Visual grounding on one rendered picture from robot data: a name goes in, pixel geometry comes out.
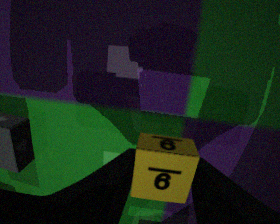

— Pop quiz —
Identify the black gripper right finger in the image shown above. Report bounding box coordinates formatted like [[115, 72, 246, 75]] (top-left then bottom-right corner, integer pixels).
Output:
[[191, 157, 280, 224]]

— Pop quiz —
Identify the yellow block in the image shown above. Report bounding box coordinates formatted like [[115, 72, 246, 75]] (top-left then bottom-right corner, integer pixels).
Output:
[[129, 132, 200, 204]]

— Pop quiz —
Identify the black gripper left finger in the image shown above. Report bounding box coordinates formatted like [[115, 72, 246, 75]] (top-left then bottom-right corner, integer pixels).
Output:
[[0, 149, 136, 224]]

